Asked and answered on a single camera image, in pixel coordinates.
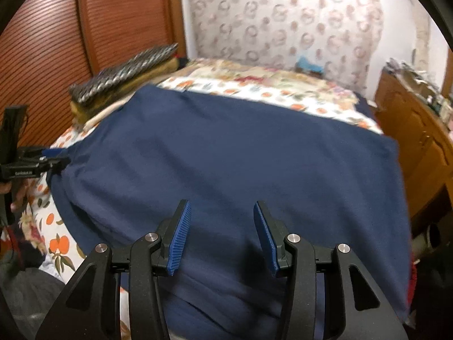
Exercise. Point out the floral blanket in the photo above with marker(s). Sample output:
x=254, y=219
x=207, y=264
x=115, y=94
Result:
x=247, y=78

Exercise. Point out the navy blue t-shirt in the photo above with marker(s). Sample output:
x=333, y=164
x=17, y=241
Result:
x=230, y=148

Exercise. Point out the red bed cloth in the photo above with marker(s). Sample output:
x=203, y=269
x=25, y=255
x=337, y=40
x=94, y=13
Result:
x=412, y=283

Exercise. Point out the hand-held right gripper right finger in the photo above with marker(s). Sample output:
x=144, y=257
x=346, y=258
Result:
x=267, y=241

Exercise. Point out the blue plastic bag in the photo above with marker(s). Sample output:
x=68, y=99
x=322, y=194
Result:
x=307, y=64

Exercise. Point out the circle patterned sheer curtain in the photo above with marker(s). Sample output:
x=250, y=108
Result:
x=276, y=17

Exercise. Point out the cluttered cardboard box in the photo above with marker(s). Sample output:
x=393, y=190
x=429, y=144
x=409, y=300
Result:
x=407, y=74

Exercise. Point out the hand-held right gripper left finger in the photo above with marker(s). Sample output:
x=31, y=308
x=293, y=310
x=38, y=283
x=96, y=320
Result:
x=178, y=241

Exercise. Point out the navy bed cover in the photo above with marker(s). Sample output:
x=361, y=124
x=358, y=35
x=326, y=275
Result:
x=366, y=106

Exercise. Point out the orange fruit print bedsheet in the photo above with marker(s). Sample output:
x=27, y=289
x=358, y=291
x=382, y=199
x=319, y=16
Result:
x=60, y=244

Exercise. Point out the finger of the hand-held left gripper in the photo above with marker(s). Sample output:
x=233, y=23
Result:
x=44, y=153
x=56, y=165

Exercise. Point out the beige tied curtain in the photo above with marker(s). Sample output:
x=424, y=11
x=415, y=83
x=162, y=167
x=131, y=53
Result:
x=422, y=42

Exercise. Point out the person's left hand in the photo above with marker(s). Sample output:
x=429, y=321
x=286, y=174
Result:
x=18, y=196

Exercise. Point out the wooden louvred wardrobe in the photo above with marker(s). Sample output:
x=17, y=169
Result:
x=106, y=17

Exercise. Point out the black beaded cushion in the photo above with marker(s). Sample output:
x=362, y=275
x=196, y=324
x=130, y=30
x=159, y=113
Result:
x=124, y=71

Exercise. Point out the wooden sideboard cabinet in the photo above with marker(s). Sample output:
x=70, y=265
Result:
x=407, y=120

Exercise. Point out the dark grey cloth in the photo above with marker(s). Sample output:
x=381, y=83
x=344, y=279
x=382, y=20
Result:
x=24, y=297

